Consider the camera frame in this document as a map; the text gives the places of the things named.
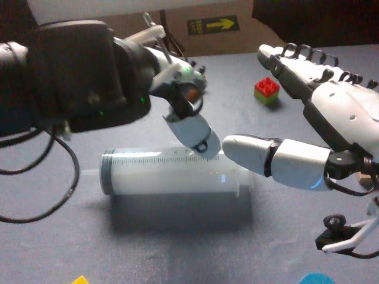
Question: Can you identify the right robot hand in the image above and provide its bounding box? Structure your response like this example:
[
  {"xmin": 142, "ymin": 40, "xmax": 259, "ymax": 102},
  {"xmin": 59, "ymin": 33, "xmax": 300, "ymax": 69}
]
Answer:
[{"xmin": 221, "ymin": 43, "xmax": 379, "ymax": 192}]

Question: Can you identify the large clear plastic syringe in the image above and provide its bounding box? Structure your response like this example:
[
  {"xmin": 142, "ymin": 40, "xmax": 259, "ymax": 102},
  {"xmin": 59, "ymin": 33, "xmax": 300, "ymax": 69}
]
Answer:
[{"xmin": 79, "ymin": 147, "xmax": 255, "ymax": 196}]

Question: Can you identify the wooden block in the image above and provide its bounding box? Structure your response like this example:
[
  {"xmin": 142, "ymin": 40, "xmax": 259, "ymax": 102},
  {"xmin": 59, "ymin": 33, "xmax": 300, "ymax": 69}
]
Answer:
[{"xmin": 356, "ymin": 173, "xmax": 377, "ymax": 190}]

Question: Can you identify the red and green toy brick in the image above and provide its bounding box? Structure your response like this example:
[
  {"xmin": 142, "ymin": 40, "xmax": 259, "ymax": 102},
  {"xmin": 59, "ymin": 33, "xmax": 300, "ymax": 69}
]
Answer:
[{"xmin": 253, "ymin": 76, "xmax": 281, "ymax": 106}]

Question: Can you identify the cyan round disc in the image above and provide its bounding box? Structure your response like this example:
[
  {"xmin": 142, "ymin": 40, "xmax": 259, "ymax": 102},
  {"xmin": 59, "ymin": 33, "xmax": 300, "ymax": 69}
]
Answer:
[{"xmin": 298, "ymin": 272, "xmax": 334, "ymax": 284}]

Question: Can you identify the dark curtain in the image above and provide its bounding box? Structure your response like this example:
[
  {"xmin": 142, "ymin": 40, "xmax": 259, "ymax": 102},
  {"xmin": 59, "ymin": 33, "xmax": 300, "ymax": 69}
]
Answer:
[{"xmin": 253, "ymin": 0, "xmax": 379, "ymax": 50}]

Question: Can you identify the cardboard box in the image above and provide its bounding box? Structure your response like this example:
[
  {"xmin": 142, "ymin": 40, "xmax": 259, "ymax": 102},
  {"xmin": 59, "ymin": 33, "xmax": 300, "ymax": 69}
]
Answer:
[{"xmin": 112, "ymin": 0, "xmax": 293, "ymax": 57}]

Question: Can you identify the black thin stand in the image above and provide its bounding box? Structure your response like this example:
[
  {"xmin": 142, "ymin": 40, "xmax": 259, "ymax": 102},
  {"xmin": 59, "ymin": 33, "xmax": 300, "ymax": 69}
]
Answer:
[{"xmin": 159, "ymin": 8, "xmax": 188, "ymax": 59}]

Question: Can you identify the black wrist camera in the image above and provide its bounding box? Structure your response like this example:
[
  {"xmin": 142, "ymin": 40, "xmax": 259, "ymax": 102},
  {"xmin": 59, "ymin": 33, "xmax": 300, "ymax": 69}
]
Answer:
[{"xmin": 315, "ymin": 214, "xmax": 356, "ymax": 252}]

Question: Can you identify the black cable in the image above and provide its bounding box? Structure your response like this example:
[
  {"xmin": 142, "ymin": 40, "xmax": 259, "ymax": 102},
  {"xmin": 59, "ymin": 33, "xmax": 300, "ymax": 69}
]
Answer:
[
  {"xmin": 0, "ymin": 130, "xmax": 81, "ymax": 223},
  {"xmin": 351, "ymin": 250, "xmax": 379, "ymax": 260}
]

